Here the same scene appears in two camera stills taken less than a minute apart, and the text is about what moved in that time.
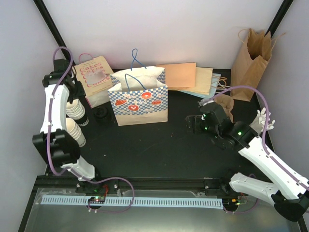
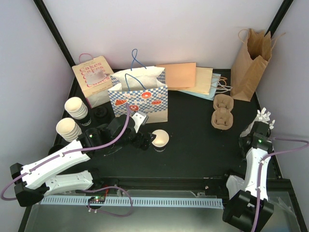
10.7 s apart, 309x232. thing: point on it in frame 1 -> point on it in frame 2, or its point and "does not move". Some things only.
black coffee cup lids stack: x=101 y=114 does not move
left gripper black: x=81 y=93 -> x=147 y=141
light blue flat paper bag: x=215 y=81 does not move
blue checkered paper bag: x=139 y=95 does not move
